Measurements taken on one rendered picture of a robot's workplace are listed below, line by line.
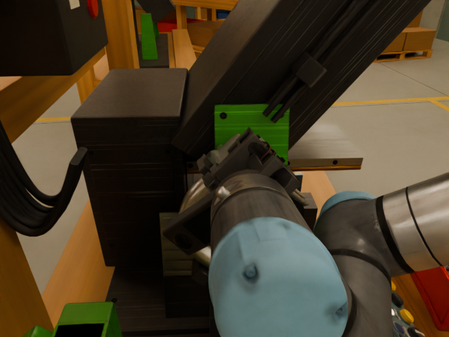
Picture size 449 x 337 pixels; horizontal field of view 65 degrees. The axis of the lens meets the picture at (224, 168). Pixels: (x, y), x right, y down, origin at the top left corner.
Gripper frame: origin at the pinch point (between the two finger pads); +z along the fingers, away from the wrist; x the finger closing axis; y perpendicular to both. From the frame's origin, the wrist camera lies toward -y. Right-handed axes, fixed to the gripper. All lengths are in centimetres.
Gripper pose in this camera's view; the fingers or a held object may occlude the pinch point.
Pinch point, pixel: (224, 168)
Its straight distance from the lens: 52.7
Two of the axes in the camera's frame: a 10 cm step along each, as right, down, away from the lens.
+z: -0.5, -2.7, 9.6
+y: 7.0, -6.9, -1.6
